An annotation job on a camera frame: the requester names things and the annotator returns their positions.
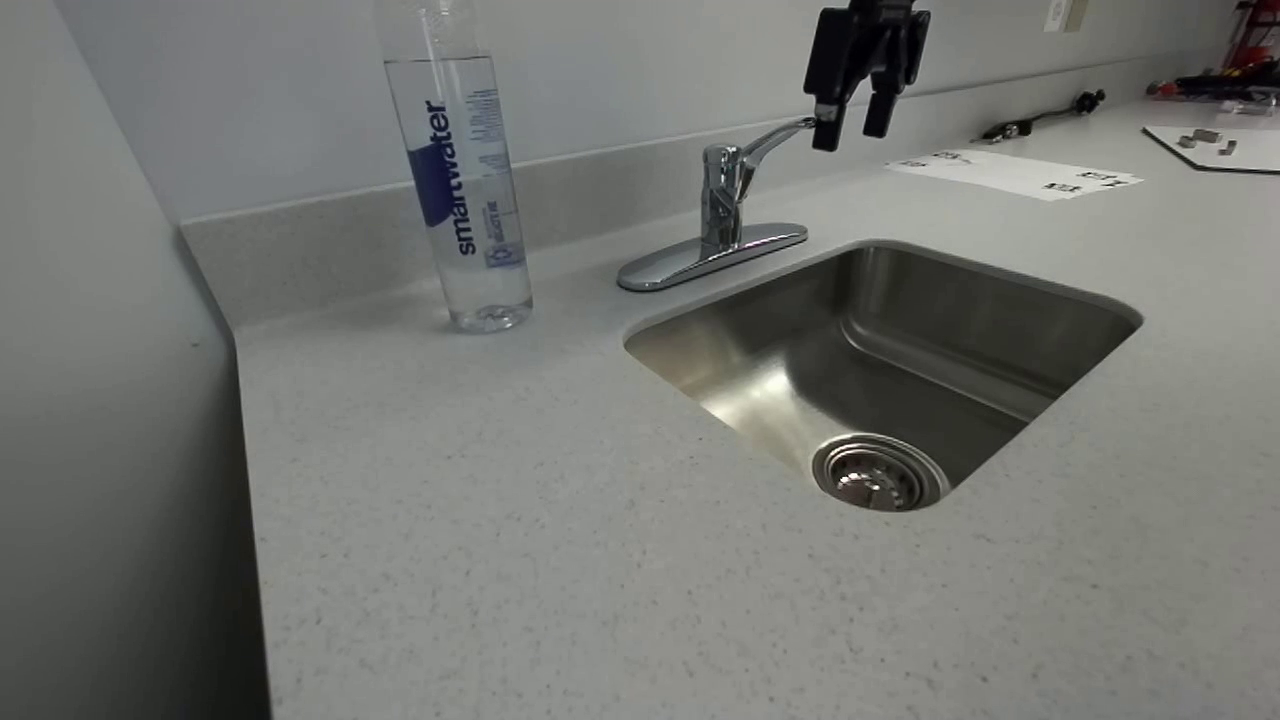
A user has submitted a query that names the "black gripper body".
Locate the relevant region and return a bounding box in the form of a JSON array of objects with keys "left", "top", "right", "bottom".
[{"left": 815, "top": 0, "right": 934, "bottom": 53}]

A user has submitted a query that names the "chrome sink faucet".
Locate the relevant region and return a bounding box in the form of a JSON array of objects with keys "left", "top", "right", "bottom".
[{"left": 616, "top": 117, "right": 812, "bottom": 292}]

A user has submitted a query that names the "white paper sheet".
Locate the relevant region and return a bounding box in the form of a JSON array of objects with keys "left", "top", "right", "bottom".
[{"left": 899, "top": 148, "right": 1137, "bottom": 201}]

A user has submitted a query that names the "stainless steel sink basin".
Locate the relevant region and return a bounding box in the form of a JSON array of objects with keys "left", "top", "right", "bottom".
[{"left": 623, "top": 241, "right": 1144, "bottom": 491}]

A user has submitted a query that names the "dark-edged board with parts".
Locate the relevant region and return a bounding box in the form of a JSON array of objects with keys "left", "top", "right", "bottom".
[{"left": 1144, "top": 124, "right": 1280, "bottom": 178}]

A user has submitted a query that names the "red black equipment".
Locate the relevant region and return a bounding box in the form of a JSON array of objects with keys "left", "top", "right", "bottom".
[{"left": 1151, "top": 0, "right": 1280, "bottom": 103}]

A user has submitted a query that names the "clear smartwater bottle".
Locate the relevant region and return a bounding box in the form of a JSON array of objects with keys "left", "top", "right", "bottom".
[{"left": 373, "top": 0, "right": 532, "bottom": 334}]

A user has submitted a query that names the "metal sink drain strainer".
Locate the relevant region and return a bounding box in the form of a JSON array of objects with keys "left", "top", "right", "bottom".
[{"left": 812, "top": 434, "right": 954, "bottom": 513}]

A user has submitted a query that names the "black cable on counter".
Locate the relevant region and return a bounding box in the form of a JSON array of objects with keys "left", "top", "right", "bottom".
[{"left": 975, "top": 90, "right": 1109, "bottom": 148}]

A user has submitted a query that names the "white wall outlet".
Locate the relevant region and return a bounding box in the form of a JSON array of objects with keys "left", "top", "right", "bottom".
[{"left": 1043, "top": 0, "right": 1088, "bottom": 34}]

